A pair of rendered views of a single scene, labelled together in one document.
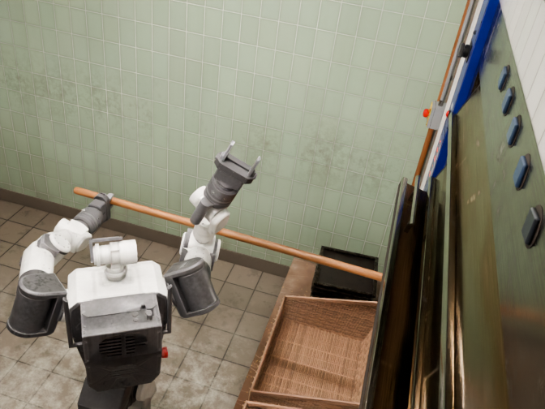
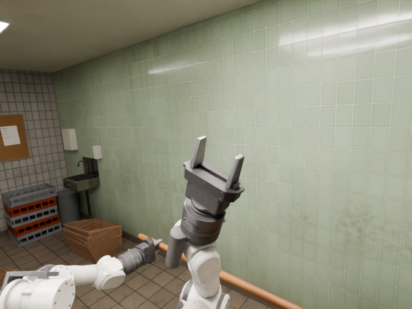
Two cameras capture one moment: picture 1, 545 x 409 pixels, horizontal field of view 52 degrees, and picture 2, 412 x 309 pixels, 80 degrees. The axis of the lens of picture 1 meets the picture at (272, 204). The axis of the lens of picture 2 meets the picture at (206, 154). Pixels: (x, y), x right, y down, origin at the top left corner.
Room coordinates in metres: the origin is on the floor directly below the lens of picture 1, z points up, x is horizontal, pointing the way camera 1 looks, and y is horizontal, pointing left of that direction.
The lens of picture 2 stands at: (0.94, -0.09, 1.81)
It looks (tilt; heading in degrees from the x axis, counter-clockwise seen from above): 10 degrees down; 28
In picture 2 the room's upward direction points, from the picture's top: 3 degrees counter-clockwise
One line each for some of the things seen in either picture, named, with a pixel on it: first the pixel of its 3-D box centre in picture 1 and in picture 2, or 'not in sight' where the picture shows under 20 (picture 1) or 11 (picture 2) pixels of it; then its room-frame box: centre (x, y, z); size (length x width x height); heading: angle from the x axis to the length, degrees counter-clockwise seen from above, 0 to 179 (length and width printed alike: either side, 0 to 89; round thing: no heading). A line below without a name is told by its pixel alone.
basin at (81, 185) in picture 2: not in sight; (82, 189); (3.36, 3.42, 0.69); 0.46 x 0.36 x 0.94; 79
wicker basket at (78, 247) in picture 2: not in sight; (94, 242); (2.94, 2.73, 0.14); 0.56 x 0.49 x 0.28; 85
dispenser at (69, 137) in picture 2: not in sight; (69, 139); (3.58, 3.88, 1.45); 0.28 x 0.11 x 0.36; 79
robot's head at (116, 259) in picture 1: (117, 256); (40, 302); (1.16, 0.40, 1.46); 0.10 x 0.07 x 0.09; 112
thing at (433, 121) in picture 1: (436, 115); not in sight; (2.42, -0.69, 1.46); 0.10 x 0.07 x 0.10; 169
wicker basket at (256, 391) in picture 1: (323, 356); not in sight; (1.57, -0.29, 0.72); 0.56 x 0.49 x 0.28; 170
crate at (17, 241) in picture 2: not in sight; (35, 230); (2.91, 4.05, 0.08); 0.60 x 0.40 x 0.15; 171
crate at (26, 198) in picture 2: not in sight; (30, 194); (2.91, 4.04, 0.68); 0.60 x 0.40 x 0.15; 169
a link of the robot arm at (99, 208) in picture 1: (94, 213); (140, 255); (1.69, 0.66, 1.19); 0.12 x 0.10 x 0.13; 167
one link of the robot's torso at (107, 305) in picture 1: (119, 325); not in sight; (1.10, 0.38, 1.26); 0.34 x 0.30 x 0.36; 112
